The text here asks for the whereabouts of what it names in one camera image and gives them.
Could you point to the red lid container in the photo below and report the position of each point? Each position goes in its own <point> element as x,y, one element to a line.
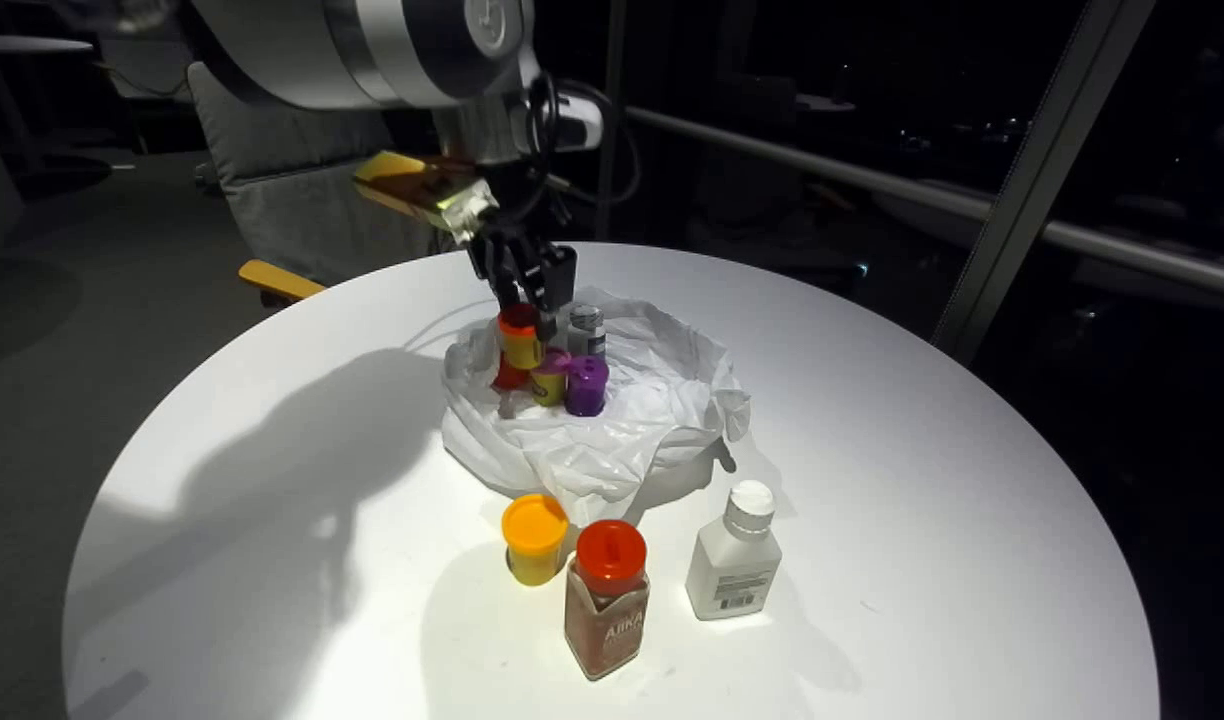
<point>509,378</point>

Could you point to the white plastic bag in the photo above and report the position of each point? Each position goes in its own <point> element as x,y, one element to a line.
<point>637,424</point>

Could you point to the spice bottle red lid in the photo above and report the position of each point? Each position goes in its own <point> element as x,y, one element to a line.
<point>608,606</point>

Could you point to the metal horizontal railing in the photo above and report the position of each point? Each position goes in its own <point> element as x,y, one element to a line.
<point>987,206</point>

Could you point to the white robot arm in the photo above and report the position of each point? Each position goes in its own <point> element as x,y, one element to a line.
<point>319,54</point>

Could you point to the yellow container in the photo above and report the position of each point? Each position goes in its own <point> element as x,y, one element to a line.
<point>536,534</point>

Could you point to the white bottle white cap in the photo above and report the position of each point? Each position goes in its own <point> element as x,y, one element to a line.
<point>732,560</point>

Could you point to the small white pill bottle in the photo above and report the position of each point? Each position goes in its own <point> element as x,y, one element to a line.
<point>587,330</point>

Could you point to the metal window post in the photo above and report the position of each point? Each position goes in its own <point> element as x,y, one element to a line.
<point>1038,172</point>

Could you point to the round background table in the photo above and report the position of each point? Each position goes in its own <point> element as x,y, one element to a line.
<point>27,43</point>

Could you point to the wrist camera yellow mount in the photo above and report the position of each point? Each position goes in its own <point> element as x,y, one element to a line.
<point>434,194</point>

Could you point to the purple container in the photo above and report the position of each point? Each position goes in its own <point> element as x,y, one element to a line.
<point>587,386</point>

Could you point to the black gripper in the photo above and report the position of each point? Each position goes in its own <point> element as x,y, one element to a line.
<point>516,246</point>

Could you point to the grey chair wooden armrests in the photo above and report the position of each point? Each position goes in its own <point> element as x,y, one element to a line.
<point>292,212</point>

